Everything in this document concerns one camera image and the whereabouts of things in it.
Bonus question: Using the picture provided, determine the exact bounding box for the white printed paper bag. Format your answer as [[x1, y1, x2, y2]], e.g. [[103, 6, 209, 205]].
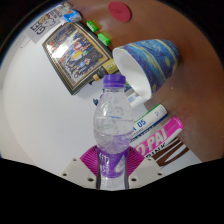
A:
[[29, 6, 68, 44]]

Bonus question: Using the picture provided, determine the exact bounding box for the blue-printed paper cup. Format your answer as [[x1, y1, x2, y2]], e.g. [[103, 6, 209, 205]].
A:
[[112, 38, 183, 100]]

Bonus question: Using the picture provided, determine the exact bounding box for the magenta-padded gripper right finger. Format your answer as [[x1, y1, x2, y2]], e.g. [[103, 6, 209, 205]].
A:
[[123, 146, 166, 190]]

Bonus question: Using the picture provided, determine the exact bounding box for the pink cardboard tube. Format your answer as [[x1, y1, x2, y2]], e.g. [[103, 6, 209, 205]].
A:
[[132, 116, 184, 158]]

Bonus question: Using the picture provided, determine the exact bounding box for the flat round red coaster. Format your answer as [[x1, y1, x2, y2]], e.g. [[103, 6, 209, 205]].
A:
[[107, 1, 133, 24]]

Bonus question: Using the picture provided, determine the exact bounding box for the blue tissue pack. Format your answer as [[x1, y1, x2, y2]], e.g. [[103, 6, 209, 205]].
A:
[[62, 8, 83, 24]]

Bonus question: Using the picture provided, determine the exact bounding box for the purple-labelled clear water bottle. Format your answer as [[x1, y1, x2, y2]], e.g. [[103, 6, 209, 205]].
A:
[[92, 73, 135, 191]]

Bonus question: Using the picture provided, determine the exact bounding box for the framed group photo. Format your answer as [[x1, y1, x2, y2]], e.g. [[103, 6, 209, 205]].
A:
[[42, 21, 114, 96]]

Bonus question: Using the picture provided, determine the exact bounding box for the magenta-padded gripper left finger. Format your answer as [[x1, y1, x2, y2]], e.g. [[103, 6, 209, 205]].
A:
[[60, 145, 100, 190]]

